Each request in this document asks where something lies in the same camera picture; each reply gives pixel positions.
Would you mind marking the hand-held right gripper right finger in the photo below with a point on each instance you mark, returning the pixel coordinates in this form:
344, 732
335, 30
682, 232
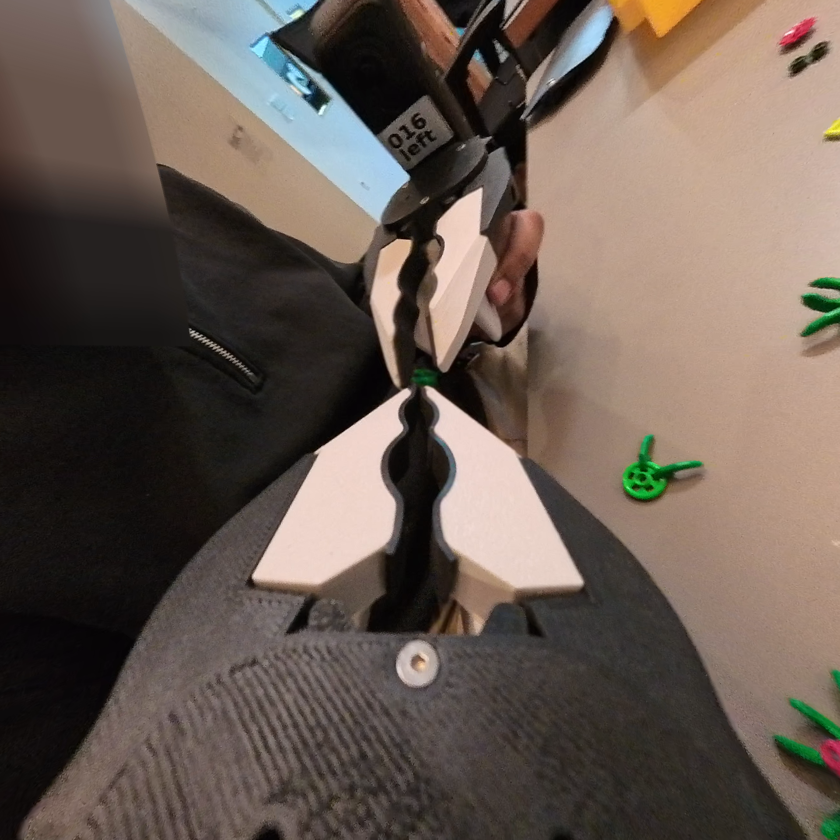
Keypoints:
512, 518

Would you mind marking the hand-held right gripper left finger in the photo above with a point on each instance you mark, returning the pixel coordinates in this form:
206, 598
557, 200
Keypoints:
328, 518

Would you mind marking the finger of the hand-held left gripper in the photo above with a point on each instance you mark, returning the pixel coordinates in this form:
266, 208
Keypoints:
463, 275
386, 302

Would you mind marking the green brick wheel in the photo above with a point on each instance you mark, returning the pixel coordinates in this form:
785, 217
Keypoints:
638, 487

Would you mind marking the person's left hand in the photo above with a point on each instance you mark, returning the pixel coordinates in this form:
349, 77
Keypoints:
518, 256

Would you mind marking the wooden pillar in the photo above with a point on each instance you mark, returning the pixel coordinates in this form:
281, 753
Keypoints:
433, 26

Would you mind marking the person's beige trousers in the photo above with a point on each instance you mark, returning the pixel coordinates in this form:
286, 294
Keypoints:
505, 407

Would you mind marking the person's black jacket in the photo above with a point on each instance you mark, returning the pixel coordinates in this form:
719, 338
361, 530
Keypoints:
131, 426

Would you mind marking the yellow storage bin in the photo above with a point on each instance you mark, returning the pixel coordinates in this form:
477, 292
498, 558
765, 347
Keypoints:
656, 13

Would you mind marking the green spiky brick plant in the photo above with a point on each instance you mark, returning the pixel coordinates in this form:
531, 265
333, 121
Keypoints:
823, 308

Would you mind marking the green brick plant pink flowers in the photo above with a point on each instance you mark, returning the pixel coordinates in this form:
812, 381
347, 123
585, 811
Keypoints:
807, 748

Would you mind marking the lime green flat brick plate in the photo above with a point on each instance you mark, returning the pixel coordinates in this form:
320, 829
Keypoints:
833, 130

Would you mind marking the pink brick flower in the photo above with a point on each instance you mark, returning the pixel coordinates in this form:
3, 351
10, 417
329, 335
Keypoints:
797, 33

